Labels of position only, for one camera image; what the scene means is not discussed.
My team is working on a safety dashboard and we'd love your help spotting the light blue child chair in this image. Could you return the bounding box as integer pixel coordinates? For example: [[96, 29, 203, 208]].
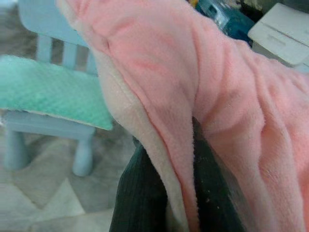
[[3, 0, 100, 177]]

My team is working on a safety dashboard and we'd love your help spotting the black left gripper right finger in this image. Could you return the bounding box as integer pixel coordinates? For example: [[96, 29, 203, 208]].
[[192, 116, 249, 232]]

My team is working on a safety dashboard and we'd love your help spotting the mint green pillow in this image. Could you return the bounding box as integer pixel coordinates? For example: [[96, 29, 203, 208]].
[[0, 54, 114, 131]]

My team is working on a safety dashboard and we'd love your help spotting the pink dotted pillow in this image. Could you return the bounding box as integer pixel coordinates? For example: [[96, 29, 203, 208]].
[[55, 0, 309, 232]]

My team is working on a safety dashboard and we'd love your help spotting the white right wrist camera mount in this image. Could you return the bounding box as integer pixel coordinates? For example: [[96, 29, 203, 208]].
[[247, 2, 309, 73]]

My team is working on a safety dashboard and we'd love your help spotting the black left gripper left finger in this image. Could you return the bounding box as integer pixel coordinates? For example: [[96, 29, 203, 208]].
[[108, 136, 169, 232]]

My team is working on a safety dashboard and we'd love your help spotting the blue hard suitcase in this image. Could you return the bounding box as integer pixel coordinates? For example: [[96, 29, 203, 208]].
[[195, 0, 256, 48]]

